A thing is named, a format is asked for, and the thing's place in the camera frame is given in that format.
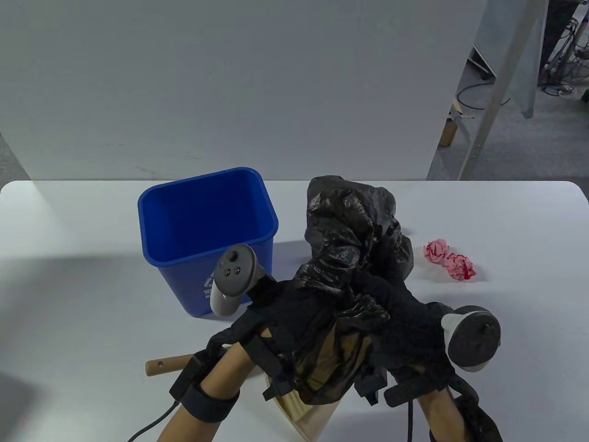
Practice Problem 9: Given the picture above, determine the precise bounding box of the white table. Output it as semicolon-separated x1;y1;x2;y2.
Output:
0;180;589;442

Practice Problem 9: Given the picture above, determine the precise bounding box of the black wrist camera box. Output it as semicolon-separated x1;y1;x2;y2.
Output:
169;352;208;401
456;391;502;442

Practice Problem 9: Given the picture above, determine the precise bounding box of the person's left hand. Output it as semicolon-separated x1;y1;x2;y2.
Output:
206;275;342;401

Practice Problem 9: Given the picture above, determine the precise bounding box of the grey metal stand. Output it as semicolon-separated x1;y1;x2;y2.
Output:
458;0;550;181

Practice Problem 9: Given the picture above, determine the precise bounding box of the person's right forearm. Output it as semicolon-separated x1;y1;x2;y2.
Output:
416;387;465;442

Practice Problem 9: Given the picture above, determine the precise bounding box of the person's right hand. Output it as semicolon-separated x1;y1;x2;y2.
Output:
354;272;462;407

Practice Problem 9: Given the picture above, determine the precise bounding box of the beige brush with wooden handle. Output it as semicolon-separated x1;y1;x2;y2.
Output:
145;354;304;417

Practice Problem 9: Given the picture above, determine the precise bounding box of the group of pink paper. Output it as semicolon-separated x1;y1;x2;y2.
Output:
423;238;478;282

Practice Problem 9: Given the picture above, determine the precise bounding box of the small wooden block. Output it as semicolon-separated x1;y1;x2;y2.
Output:
438;117;458;148

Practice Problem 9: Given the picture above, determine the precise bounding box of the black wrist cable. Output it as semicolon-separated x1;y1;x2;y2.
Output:
128;401;182;442

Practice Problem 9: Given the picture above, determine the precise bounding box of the blue recycling bin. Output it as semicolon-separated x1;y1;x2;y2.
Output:
137;167;279;317

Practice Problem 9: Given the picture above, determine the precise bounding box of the beige plastic dustpan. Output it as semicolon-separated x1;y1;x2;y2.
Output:
271;391;343;442

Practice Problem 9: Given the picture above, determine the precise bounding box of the tangle of cables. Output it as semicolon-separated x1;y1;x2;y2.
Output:
538;18;589;97

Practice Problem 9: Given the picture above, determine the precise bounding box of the person's left forearm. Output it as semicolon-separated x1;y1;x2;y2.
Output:
156;343;258;442

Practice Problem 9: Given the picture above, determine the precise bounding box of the grey handheld controller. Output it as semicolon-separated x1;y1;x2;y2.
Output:
441;306;502;372
209;244;266;317

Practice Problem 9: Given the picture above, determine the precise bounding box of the white partition board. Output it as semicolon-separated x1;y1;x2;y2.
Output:
0;0;488;181

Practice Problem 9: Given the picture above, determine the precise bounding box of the black plastic garbage bag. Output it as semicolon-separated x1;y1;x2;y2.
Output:
290;176;415;406

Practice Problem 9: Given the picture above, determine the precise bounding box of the black floor cable loop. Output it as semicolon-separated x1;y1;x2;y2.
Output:
455;83;512;111

